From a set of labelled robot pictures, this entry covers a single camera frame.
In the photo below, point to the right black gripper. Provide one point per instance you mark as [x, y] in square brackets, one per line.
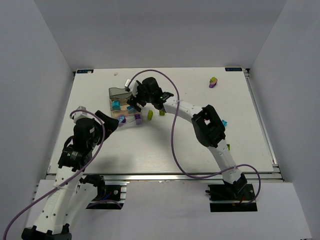
[139, 97]

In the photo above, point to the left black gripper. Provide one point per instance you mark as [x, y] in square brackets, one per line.
[106, 124]

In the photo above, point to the purple flower lego brick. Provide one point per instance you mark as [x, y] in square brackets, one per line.
[122, 119]

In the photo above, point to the purple square lego brick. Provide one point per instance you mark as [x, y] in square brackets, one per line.
[138, 118]

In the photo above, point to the teal rounded lego brick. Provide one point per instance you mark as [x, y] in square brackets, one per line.
[115, 105]

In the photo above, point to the green purple lego stack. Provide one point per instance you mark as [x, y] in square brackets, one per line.
[213, 82]

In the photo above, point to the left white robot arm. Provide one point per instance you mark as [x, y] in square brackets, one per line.
[72, 192]

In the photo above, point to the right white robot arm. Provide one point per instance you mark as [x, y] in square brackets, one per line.
[208, 126]

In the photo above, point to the amber plastic tray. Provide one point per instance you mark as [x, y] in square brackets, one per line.
[123, 110]

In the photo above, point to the clear plastic tray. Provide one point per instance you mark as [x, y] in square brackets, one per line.
[130, 121]

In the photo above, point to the green curved lego brick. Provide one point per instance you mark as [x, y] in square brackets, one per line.
[150, 115]

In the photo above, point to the green sloped lego brick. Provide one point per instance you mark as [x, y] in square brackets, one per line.
[162, 112]

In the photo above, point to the blue label left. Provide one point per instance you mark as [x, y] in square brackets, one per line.
[84, 71]

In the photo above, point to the blue label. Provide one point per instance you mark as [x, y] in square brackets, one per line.
[233, 69]
[84, 71]

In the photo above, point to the blue label right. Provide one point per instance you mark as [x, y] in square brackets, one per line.
[233, 69]

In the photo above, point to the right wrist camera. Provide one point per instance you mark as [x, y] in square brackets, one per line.
[131, 86]

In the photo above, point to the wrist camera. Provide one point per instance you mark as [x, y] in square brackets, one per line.
[80, 114]
[131, 86]

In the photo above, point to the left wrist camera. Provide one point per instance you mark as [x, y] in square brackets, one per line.
[80, 114]

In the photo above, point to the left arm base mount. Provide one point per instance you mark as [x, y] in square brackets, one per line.
[111, 194]

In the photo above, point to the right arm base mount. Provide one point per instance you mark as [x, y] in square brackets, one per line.
[222, 201]

